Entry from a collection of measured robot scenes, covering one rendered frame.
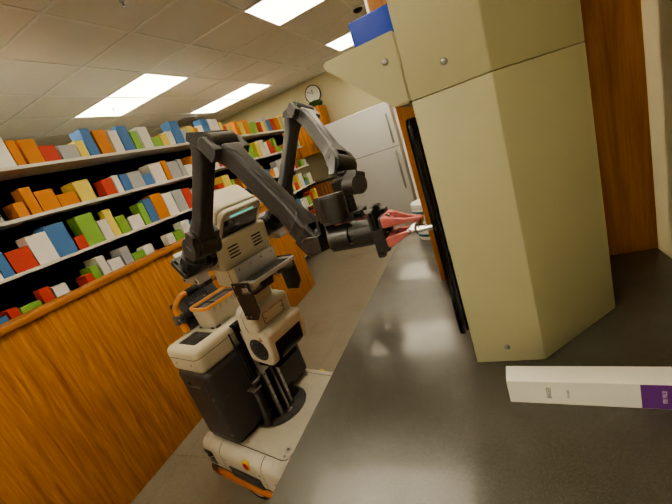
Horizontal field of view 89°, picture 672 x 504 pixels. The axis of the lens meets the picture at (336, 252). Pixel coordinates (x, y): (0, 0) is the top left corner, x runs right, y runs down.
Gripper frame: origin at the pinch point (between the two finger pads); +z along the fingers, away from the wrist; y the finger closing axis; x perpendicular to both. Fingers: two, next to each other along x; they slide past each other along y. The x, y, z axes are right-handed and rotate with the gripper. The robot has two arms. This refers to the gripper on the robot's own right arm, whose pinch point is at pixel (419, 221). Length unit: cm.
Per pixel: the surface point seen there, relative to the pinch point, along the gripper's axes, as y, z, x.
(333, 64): 30.2, -4.2, -10.2
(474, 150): 11.9, 12.7, -9.6
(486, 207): 3.0, 12.8, -9.7
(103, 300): -20, -191, 38
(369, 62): 28.4, 1.1, -10.0
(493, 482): -25.6, 8.6, -33.2
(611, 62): 17, 39, 29
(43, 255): 13, -243, 47
